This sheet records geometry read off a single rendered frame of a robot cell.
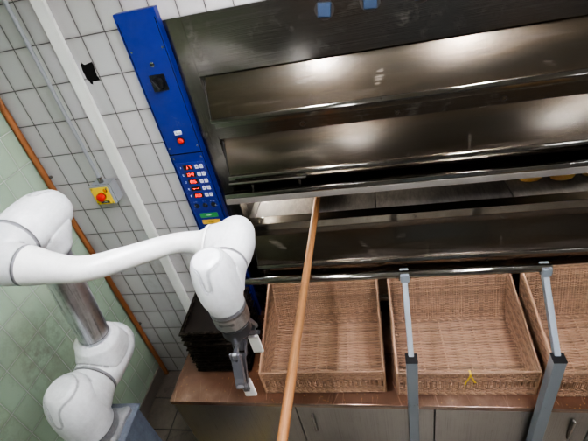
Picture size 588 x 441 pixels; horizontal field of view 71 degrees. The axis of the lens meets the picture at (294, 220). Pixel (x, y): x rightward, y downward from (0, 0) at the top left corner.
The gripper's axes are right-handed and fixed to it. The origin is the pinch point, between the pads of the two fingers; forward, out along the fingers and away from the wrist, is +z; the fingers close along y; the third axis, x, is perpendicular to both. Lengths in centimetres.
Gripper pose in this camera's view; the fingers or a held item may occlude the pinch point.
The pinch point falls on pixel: (254, 369)
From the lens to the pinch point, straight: 120.9
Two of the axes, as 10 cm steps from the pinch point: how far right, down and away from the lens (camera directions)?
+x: 9.8, -1.2, -1.8
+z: 2.0, 8.1, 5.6
